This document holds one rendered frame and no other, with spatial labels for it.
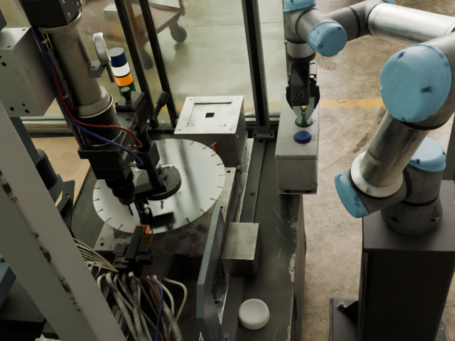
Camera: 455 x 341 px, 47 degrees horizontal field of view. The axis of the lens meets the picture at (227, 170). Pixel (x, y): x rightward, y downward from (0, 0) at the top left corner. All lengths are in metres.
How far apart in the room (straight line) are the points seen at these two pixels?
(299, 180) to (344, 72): 1.94
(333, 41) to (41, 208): 0.91
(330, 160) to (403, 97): 1.82
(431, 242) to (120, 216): 0.76
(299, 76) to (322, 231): 1.15
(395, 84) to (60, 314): 0.64
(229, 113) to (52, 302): 1.15
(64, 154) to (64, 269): 1.40
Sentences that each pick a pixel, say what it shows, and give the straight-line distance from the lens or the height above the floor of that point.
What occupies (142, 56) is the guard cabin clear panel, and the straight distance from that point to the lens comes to 1.64.
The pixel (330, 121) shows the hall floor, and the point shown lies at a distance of 2.92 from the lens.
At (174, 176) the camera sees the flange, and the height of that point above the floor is 0.96.
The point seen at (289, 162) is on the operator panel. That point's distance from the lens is 1.39.
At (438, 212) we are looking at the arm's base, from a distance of 1.40.
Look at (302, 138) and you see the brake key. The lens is 1.41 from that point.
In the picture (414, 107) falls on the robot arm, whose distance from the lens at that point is 0.87.
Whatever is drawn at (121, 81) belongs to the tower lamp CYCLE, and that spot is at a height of 1.08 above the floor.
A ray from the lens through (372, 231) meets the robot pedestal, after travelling 1.39.
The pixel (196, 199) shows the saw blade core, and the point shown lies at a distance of 1.22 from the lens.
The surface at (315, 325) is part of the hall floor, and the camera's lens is 2.09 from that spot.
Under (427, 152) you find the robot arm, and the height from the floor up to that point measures 0.97.
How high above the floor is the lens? 1.81
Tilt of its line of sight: 43 degrees down
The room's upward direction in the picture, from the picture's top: 10 degrees counter-clockwise
